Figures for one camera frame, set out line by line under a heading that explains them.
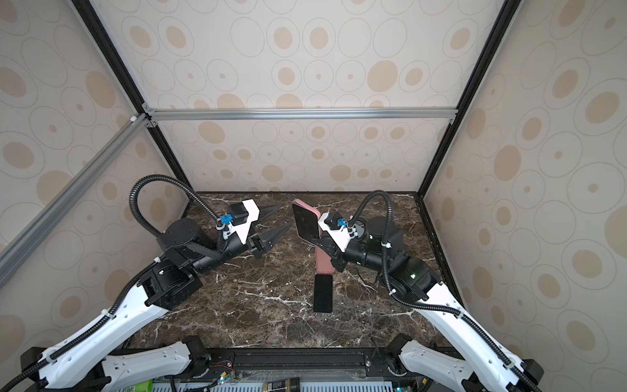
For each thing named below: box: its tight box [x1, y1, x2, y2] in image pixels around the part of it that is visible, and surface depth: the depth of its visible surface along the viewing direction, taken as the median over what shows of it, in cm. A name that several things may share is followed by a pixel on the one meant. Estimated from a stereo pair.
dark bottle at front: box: [262, 376, 301, 392], surface depth 69 cm
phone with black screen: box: [313, 274, 333, 313], surface depth 89 cm
